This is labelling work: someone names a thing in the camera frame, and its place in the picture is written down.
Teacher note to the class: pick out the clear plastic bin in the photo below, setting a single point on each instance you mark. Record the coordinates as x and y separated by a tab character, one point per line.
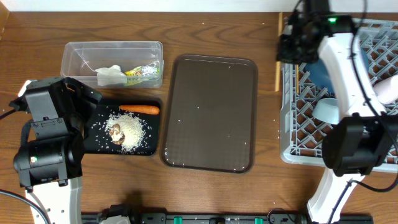
81	59

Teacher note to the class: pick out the dark blue plate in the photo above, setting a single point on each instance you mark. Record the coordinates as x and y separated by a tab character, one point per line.
320	77

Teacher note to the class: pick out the black plastic tray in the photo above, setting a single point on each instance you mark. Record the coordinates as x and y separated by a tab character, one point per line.
108	104

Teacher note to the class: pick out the brown food scrap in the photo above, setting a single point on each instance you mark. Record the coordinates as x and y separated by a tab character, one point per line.
117	136

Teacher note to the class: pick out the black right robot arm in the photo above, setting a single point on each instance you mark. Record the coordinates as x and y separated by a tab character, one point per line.
365	133

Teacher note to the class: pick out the light blue bowl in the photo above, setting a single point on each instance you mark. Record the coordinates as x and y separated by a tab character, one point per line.
327	111

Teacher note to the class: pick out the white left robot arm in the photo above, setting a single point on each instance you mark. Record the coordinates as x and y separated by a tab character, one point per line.
48	161

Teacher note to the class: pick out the white arm base mount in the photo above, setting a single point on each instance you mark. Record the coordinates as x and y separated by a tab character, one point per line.
116	214

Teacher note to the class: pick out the orange carrot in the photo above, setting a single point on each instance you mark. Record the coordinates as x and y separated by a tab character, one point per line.
145	109

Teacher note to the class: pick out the pink cup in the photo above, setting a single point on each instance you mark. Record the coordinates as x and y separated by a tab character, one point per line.
386	90

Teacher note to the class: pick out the black mounting rail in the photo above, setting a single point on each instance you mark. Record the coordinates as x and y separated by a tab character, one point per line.
273	218

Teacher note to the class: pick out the white paper wrapper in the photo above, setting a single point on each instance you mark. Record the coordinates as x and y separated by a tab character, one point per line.
143	73

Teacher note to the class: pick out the white paper napkin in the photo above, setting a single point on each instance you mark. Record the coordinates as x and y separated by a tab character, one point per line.
110	76

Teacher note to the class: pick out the brown serving tray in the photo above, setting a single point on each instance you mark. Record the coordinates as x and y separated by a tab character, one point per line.
210	122

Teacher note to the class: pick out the pile of rice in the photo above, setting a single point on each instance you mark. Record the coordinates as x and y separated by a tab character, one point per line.
139	134

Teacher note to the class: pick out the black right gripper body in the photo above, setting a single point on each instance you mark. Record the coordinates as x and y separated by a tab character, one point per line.
294	51

